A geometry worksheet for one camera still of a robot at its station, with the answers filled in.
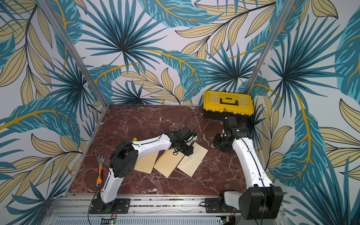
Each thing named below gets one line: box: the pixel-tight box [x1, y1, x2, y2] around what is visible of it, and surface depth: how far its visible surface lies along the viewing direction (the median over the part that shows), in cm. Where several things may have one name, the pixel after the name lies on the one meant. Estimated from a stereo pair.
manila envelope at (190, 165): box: [176, 142, 209, 178], surface depth 90 cm
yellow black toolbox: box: [202, 90, 255, 123], surface depth 102 cm
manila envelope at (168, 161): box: [153, 148, 185, 179], surface depth 90 cm
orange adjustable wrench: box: [96, 154, 105, 188], surface depth 87 cm
